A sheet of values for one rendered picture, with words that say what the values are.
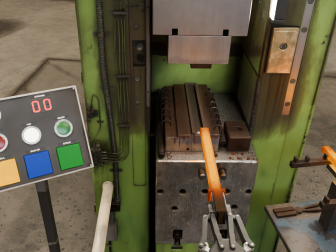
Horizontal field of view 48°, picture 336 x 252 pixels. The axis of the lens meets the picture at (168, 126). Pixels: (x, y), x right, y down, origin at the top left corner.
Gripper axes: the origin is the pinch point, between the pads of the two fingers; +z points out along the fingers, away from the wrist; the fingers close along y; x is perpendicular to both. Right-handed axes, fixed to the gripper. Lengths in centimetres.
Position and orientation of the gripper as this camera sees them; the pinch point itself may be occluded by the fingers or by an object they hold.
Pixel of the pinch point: (218, 205)
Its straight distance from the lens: 100.4
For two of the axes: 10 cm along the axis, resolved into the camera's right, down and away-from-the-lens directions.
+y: 10.0, 0.1, 0.4
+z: -0.2, -5.7, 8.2
